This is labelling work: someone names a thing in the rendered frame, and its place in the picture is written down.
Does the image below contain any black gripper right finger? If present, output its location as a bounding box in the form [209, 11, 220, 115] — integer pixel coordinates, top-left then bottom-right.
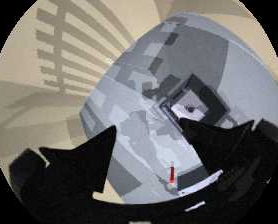
[179, 117, 255, 176]

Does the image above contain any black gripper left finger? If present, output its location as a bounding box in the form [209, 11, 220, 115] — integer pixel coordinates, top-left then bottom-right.
[38, 125, 116, 193]

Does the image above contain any red peg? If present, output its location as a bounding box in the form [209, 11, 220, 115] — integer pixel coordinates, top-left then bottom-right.
[170, 167, 175, 184]

